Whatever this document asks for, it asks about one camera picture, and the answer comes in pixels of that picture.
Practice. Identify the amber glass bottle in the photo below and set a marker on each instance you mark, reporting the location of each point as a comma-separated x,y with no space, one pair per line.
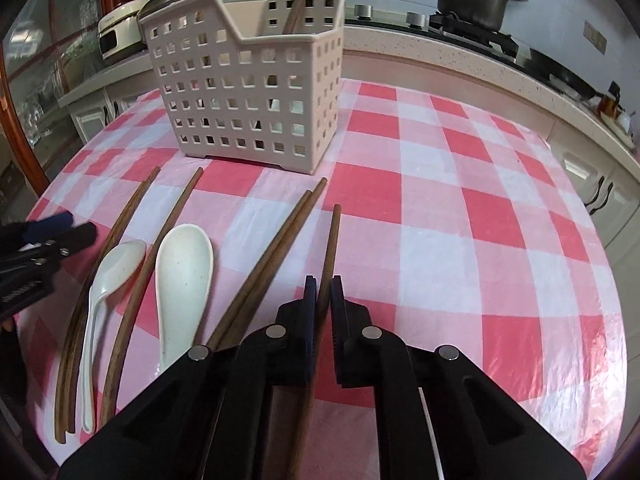
609,102

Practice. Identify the gold wall switch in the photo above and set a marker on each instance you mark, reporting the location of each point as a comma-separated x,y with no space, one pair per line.
595,37

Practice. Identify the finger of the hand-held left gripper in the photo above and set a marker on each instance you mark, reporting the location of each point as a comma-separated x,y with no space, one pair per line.
80,240
55,221

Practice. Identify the small white ceramic spoon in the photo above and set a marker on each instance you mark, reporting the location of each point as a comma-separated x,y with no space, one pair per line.
120,265

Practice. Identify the white countertop appliance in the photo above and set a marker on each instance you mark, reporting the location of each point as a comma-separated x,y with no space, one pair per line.
117,35

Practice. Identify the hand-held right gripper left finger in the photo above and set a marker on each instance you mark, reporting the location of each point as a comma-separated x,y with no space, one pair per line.
311,310

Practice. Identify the black glass gas cooktop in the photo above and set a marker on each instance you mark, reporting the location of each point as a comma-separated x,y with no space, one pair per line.
390,25

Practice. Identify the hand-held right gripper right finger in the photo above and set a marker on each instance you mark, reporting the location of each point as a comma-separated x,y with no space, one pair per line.
336,310

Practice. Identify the wooden glass display cabinet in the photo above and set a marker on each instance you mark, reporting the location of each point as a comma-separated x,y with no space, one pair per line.
30,85

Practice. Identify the black burner grate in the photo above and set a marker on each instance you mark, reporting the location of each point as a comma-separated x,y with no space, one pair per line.
480,35

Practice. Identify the silver cooktop knob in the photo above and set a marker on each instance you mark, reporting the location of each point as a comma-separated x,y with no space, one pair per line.
416,19
363,11

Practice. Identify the large white ceramic spoon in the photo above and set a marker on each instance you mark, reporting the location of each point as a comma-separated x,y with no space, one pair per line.
182,280

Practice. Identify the black wok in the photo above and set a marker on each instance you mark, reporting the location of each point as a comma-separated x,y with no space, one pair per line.
560,70

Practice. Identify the white perforated utensil basket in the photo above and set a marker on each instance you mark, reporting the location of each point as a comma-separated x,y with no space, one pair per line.
240,90

